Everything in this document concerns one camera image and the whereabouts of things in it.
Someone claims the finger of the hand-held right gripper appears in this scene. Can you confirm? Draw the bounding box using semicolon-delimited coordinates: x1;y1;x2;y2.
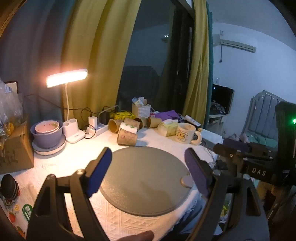
214;144;274;172
223;138;278;156

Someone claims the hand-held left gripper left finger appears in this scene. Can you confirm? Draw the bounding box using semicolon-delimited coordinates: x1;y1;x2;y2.
26;147;113;241

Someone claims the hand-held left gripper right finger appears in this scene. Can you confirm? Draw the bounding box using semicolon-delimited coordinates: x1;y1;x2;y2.
184;148;270;241

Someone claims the printed brown paper cup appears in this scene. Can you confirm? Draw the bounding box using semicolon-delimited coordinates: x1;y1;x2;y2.
117;128;138;146

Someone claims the person's left hand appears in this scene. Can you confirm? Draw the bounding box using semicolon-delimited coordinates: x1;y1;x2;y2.
116;230;155;241

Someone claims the green bedding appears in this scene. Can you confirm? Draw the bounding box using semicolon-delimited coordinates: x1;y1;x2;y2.
245;132;278;147

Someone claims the white tablecloth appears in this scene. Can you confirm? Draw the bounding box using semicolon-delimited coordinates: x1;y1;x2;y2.
7;126;223;241

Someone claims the white shelf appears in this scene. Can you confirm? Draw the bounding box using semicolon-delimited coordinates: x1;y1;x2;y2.
208;113;227;136

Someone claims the cream cartoon mug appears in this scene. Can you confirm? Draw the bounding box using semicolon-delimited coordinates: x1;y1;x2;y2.
177;122;203;145

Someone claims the white power strip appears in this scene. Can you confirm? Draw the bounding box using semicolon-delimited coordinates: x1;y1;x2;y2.
85;123;109;138

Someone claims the grey round mat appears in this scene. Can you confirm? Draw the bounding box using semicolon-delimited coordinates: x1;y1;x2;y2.
99;146;194;217

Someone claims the white tube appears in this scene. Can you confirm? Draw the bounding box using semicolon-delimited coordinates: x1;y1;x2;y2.
185;115;201;127

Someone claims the black monitor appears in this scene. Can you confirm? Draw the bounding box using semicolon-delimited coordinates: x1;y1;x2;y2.
211;84;235;114

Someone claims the tissue pack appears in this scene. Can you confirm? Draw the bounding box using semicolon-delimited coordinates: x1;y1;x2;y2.
158;119;180;137

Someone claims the white round plate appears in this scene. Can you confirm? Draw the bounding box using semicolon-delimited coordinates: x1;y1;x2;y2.
32;134;67;156

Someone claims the black power adapter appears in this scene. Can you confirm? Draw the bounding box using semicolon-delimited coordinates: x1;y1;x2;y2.
99;111;110;126

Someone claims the purple bowl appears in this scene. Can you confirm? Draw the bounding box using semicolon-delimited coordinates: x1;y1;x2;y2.
30;120;64;149

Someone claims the yellow packet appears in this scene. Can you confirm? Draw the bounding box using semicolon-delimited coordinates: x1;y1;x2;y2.
111;111;137;121

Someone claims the purple cloth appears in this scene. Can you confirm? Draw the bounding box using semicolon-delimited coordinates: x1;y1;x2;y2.
150;110;182;121

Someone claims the pink bowl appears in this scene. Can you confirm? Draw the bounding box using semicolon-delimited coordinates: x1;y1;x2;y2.
35;120;60;135

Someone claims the white woven basket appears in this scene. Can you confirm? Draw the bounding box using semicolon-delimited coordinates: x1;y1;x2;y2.
132;103;152;118

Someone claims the colourful printed mat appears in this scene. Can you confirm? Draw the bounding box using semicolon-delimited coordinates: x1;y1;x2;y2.
4;199;36;239

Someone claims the yellow curtain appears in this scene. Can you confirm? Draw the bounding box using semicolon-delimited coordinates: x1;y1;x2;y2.
182;0;210;120
60;0;142;130

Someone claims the cardboard box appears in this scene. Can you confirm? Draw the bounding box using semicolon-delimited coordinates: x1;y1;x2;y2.
0;120;35;175

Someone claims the dark striped oval object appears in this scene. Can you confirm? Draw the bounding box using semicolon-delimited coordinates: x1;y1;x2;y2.
1;174;19;202

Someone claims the white air conditioner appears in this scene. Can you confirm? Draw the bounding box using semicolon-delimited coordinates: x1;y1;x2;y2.
212;34;257;53

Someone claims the white desk lamp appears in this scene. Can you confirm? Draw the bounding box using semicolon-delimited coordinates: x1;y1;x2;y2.
46;68;89;143

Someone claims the clear plastic bag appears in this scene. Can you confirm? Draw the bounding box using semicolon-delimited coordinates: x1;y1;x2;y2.
0;79;25;149

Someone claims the dark window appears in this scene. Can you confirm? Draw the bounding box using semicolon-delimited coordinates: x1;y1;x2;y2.
116;0;195;114

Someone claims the teal curtain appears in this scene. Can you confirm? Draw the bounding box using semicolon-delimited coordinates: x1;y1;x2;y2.
0;0;80;130

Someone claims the white cable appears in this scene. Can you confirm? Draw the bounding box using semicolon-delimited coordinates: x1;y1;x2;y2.
98;105;120;119

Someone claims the black cable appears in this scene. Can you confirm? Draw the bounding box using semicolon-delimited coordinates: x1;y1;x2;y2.
23;94;97;139

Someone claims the dark picture frame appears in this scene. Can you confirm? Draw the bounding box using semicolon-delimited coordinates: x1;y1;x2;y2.
3;81;19;94

